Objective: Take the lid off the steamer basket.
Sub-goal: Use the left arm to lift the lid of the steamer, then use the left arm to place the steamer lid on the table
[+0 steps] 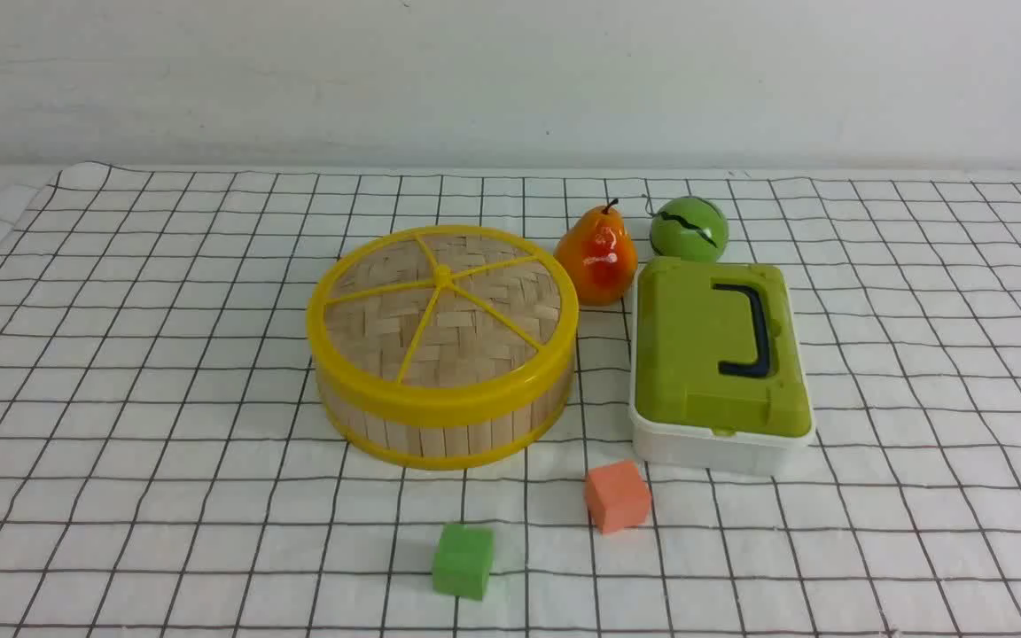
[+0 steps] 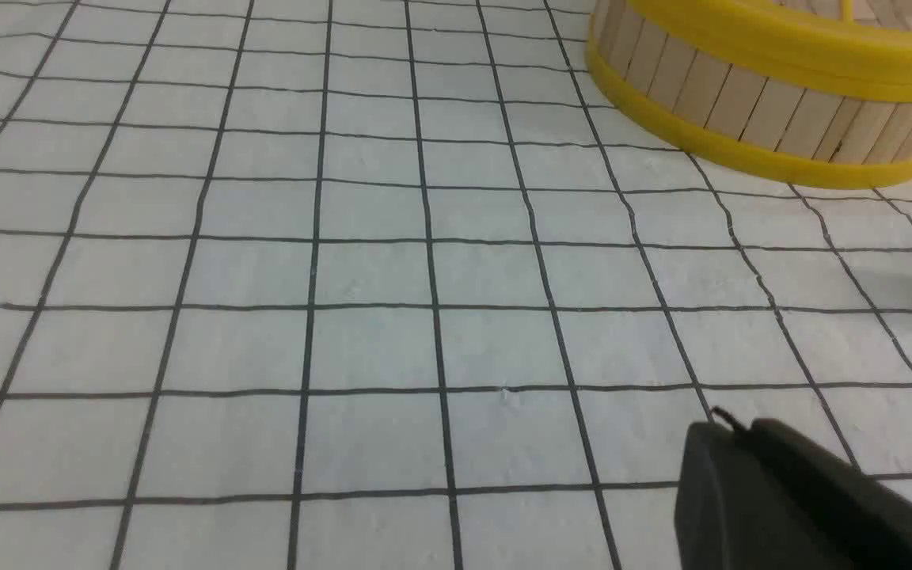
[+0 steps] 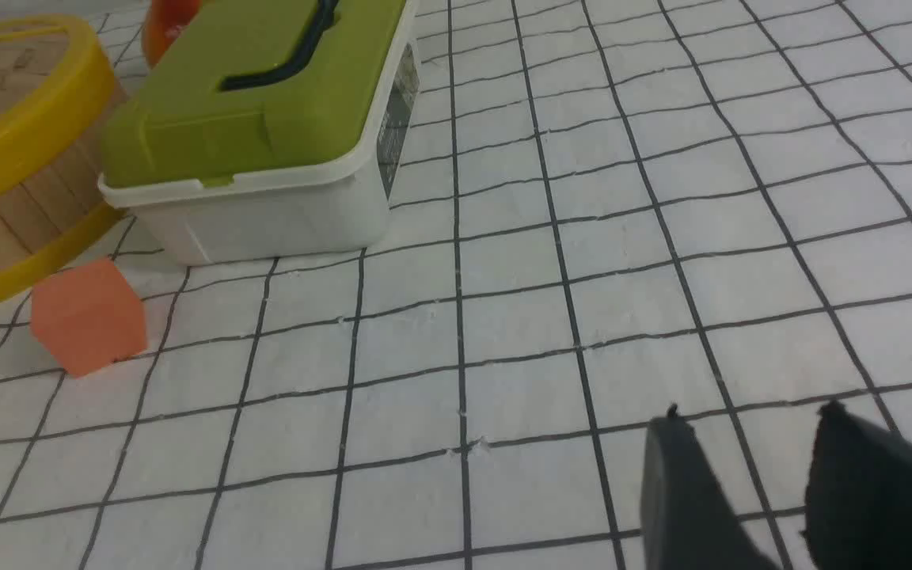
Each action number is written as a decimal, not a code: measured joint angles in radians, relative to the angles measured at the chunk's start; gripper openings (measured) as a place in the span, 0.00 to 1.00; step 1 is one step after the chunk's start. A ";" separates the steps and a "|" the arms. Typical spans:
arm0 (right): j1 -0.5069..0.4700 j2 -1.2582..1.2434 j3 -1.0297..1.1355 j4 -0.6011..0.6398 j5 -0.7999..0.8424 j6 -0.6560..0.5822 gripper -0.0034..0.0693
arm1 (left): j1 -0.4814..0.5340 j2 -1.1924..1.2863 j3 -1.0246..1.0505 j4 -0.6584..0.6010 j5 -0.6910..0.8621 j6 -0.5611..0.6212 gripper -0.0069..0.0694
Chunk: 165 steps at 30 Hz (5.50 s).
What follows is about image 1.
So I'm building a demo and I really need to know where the bamboo steamer basket yellow rim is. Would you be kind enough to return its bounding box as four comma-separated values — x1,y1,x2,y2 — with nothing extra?
317,353,576,470

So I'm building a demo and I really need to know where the white black grid tablecloth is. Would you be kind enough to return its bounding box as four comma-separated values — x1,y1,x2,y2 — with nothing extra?
0,163,1021,637

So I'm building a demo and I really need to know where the yellow bamboo steamer lid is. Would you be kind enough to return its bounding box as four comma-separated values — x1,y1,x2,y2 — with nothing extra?
307,225,579,428

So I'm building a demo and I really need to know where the green toy melon ball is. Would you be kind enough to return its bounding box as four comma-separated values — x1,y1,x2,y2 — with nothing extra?
650,197,729,263

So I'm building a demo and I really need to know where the orange foam cube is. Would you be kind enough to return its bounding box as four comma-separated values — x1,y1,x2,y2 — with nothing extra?
584,459,651,534

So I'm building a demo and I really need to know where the green lid white lunch box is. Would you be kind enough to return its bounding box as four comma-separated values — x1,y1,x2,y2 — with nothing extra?
628,257,815,477

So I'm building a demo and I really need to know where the orange red toy pear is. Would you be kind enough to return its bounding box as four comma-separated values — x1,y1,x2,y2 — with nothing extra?
554,198,639,306

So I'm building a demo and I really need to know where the green foam cube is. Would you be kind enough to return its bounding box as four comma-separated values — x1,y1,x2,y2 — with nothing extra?
431,524,495,601

